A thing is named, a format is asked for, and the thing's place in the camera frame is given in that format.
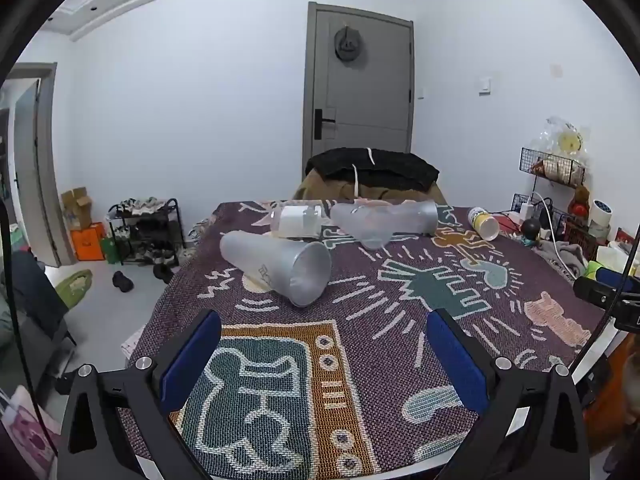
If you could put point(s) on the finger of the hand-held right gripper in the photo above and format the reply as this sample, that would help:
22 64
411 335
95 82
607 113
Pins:
600 291

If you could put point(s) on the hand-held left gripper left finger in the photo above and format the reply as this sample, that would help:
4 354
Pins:
192 360

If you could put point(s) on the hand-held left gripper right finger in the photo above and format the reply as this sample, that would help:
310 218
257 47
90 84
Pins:
457 362

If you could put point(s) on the large frosted plastic cup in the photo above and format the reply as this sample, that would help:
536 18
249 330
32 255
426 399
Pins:
272 265

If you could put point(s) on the yellow and white cup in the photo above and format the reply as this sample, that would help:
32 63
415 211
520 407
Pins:
484 222

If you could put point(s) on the clear plastic cup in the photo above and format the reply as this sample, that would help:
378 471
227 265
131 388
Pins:
374 235

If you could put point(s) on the white tissue box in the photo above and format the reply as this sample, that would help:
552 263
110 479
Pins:
617 256

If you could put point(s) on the grey cloth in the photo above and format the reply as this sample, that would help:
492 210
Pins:
567 255

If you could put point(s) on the white tape roll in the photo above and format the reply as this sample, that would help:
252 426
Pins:
601 211

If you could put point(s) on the black shoe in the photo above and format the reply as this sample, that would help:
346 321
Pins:
163 273
122 281

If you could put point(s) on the black ball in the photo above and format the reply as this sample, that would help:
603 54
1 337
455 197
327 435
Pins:
531 229

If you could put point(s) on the brown plush toy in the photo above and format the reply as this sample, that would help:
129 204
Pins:
580 200

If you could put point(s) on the printed blanket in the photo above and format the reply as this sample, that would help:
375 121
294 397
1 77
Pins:
360 360

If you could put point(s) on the white charger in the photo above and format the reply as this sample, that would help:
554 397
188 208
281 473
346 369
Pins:
527 210

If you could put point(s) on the black shoe rack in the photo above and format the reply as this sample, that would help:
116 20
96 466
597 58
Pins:
145 232

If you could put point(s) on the green bag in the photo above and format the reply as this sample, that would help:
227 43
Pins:
111 251

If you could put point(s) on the green slipper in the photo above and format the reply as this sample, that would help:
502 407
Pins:
74 286

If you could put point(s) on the orange box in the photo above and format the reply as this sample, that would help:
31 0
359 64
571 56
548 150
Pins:
87 245

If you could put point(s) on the clear bag with yellow flower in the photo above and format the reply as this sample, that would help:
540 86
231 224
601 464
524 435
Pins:
566 139

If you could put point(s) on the dark sofa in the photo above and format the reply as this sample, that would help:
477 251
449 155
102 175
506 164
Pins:
30 305

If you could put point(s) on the white clear-lidded container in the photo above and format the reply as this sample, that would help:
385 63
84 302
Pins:
297 221

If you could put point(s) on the pink bag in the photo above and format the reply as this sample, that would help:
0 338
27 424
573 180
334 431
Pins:
25 430

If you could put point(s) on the cardboard box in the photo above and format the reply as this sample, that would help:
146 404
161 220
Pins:
76 207

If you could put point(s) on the black cloth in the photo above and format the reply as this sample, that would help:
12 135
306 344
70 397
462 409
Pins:
395 167

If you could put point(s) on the brown chair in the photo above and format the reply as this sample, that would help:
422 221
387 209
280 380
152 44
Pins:
325 190

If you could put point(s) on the open grey door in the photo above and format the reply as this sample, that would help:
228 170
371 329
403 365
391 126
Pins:
30 170

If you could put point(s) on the black door lock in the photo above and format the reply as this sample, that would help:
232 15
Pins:
320 122

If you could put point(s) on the grey hat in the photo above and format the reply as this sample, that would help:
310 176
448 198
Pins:
348 46

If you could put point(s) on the white light switch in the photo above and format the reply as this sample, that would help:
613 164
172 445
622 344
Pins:
485 84

